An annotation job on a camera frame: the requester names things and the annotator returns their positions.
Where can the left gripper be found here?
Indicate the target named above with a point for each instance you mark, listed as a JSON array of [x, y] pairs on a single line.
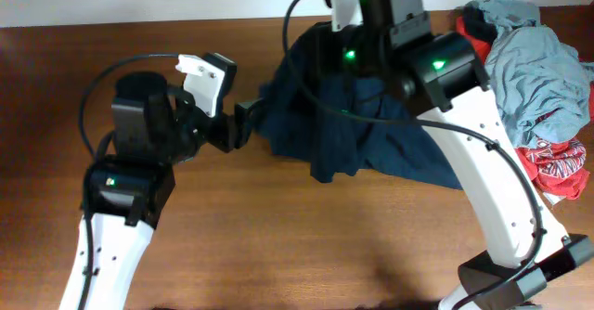
[[236, 124]]

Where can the navy blue shorts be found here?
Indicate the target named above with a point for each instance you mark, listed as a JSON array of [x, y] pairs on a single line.
[[295, 127]]

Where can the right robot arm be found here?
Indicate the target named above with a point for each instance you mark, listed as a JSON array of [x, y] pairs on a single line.
[[447, 93]]

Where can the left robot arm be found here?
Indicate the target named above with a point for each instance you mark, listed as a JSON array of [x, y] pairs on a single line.
[[157, 125]]

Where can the black garment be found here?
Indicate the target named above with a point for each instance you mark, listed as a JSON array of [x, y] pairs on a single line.
[[476, 26]]

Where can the grey t-shirt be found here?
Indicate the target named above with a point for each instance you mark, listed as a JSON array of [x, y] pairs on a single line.
[[542, 88]]

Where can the red printed t-shirt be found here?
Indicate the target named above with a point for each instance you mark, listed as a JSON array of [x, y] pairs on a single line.
[[557, 169]]

